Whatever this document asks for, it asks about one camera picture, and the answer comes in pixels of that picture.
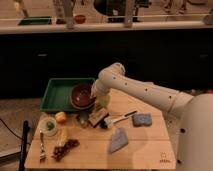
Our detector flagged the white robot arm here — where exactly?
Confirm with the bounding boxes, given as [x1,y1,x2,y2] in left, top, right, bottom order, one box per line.
[91,63,213,171]

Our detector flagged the metal fork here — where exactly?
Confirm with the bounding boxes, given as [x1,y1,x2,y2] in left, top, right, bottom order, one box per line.
[40,131,46,162]

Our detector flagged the blue sponge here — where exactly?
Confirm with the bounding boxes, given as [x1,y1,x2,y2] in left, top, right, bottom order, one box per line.
[132,114,152,127]

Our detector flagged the dark brown bowl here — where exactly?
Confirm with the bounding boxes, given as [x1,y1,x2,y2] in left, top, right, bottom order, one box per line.
[70,83,95,101]

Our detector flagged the green cup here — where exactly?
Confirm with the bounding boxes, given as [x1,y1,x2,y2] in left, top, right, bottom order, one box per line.
[99,94,110,108]

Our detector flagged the small metal cup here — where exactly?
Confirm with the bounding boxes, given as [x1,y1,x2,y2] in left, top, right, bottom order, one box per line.
[77,113,89,128]

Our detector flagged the wooden block brush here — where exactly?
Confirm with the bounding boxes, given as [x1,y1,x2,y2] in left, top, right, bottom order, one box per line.
[89,108,108,128]

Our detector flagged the black white dish brush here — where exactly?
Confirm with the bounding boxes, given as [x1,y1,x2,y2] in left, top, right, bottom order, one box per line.
[100,111,136,129]

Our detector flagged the blue grey cloth wedge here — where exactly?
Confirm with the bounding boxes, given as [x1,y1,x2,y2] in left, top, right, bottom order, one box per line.
[108,128,129,154]

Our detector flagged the background green tray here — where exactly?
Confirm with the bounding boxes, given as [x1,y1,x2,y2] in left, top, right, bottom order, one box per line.
[18,16,52,26]

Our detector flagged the purple grapes bunch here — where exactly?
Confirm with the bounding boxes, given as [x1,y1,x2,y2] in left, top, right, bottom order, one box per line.
[52,139,79,161]

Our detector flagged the yellow banana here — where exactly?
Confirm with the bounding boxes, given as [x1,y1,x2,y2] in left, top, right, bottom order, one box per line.
[57,127,68,147]

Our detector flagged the green plastic tray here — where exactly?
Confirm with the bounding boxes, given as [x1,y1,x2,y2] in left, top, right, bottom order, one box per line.
[40,78,95,113]

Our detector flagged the black stand pole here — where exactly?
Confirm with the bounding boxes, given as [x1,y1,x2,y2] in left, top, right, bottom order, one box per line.
[19,120,30,171]

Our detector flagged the background orange bowl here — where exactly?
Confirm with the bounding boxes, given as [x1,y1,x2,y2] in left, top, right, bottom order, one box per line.
[74,15,86,24]

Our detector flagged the orange fruit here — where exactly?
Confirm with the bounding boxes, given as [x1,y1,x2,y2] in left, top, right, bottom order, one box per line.
[55,112,67,124]

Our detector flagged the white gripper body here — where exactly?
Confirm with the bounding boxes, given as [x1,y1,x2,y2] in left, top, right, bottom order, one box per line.
[91,79,109,98]

